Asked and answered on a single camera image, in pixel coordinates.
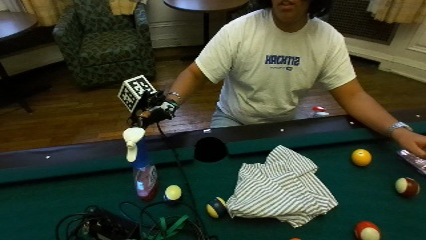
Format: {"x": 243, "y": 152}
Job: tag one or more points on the the person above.
{"x": 275, "y": 83}

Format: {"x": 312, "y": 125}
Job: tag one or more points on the black electronics box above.
{"x": 107, "y": 225}

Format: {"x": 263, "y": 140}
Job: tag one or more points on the green patterned armchair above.
{"x": 107, "y": 43}

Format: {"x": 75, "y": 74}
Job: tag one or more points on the solid yellow billiard ball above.
{"x": 361, "y": 157}

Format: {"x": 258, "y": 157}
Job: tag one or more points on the dark wooden side table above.
{"x": 15, "y": 25}

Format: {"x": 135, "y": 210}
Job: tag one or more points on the blue spray bottle white trigger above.
{"x": 144, "y": 176}

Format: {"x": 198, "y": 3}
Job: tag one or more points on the pale yellow white billiard ball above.
{"x": 172, "y": 192}

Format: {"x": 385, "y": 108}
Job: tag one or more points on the shiny silver packet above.
{"x": 413, "y": 161}

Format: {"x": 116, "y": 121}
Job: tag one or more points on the round dark pedestal table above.
{"x": 207, "y": 5}

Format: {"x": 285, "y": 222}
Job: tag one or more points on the dark pool table rail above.
{"x": 88, "y": 156}

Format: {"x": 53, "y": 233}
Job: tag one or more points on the dark radiator grille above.
{"x": 360, "y": 20}

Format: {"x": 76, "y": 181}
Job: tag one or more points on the dark red striped billiard ball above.
{"x": 407, "y": 186}

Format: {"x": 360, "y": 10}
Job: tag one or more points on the red white small object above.
{"x": 319, "y": 111}

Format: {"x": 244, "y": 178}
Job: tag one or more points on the yellow curtain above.
{"x": 397, "y": 10}
{"x": 123, "y": 6}
{"x": 45, "y": 10}

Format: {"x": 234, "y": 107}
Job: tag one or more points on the blue yellow striped billiard ball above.
{"x": 216, "y": 207}

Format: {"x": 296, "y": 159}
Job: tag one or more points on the orange billiard ball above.
{"x": 295, "y": 238}

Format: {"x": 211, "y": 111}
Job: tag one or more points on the striped white cloth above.
{"x": 280, "y": 186}

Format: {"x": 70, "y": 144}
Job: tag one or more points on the black pool table pocket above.
{"x": 211, "y": 149}

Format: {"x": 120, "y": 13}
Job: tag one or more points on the silver wristwatch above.
{"x": 399, "y": 126}

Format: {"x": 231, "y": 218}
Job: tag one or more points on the bright red striped billiard ball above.
{"x": 367, "y": 230}

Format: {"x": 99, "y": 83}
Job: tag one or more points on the white marker cube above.
{"x": 135, "y": 90}

